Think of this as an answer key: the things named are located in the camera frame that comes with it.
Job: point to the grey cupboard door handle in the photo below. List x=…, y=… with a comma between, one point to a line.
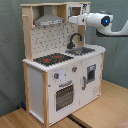
x=84, y=83

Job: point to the grey range hood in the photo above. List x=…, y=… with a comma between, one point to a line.
x=48, y=18

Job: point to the grey toy sink basin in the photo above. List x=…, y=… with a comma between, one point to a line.
x=69, y=51

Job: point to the grey ice dispenser panel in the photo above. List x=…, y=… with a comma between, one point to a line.
x=91, y=73

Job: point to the small metal pot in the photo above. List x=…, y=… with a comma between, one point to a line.
x=80, y=52

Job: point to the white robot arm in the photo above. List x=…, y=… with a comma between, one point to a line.
x=102, y=23

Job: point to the red stove knob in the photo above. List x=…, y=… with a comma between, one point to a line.
x=56, y=75
x=74, y=69

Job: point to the toy oven door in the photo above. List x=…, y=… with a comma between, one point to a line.
x=64, y=96

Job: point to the toy microwave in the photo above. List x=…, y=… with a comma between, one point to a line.
x=77, y=9

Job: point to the wooden toy kitchen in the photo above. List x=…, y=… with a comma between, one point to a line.
x=40, y=84

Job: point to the red left stove knob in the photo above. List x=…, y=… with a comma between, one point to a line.
x=56, y=75

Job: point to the red right stove knob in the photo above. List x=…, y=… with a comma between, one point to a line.
x=74, y=69

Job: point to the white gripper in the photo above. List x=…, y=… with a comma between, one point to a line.
x=80, y=19

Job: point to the black stovetop with red burners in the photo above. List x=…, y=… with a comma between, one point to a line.
x=52, y=59

